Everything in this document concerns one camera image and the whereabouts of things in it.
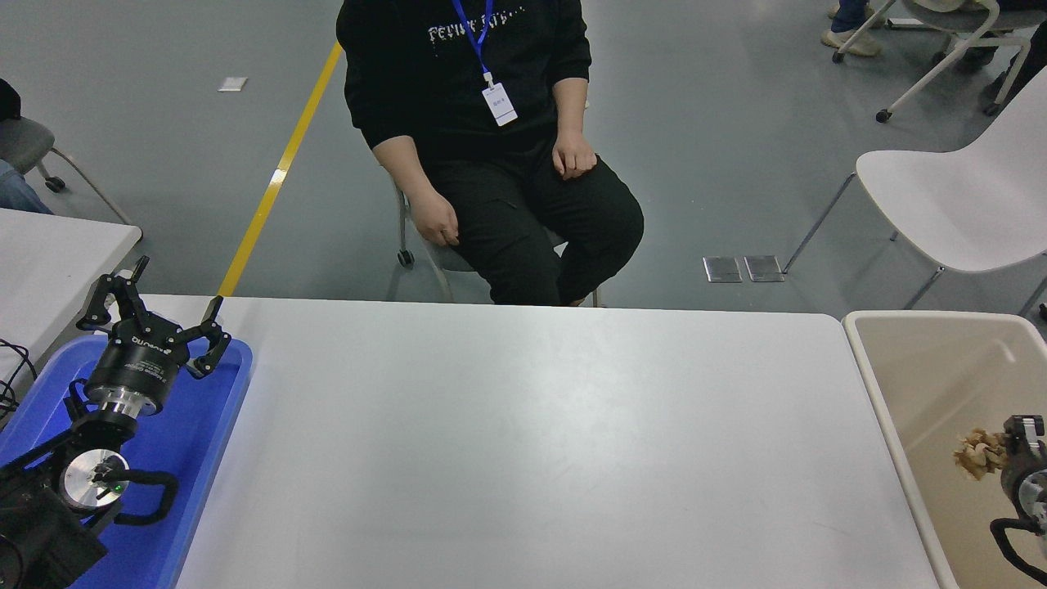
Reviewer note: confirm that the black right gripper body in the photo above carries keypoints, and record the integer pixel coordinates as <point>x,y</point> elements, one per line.
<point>1022,474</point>

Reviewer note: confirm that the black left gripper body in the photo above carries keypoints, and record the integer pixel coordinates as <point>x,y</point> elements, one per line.
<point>139,360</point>

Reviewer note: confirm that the tan paper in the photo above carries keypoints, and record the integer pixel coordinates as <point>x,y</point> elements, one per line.
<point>977,454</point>

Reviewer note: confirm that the person's right forearm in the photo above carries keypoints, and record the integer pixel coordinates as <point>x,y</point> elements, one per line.
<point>405,168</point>

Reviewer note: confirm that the person's left forearm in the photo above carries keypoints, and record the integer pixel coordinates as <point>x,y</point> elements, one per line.
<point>571,106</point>

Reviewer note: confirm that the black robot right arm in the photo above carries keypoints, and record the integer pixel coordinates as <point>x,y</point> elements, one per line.
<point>1031,515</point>

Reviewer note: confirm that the person's right hand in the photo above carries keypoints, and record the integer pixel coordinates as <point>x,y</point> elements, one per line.
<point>433,219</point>

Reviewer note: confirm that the person's left hand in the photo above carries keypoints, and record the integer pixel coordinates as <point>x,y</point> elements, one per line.
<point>572,157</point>

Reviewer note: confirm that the white side table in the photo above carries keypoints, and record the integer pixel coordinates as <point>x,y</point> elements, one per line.
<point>49,262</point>

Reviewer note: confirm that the blue plastic tray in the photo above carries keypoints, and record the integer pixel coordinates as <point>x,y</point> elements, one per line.
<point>196,442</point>

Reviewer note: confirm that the large pale bin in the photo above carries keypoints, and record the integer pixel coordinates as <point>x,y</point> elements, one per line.
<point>924,384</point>

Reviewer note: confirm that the grey office chair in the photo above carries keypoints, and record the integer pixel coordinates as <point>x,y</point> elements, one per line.
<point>20,139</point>

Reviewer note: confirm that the white shell chair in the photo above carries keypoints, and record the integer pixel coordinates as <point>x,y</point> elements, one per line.
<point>957,196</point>

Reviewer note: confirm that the metal floor plate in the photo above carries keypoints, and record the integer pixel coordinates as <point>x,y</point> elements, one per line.
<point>723,269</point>
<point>764,268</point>

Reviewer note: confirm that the white frame rolling chair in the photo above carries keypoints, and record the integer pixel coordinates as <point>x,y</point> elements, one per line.
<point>949,16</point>
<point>433,262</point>

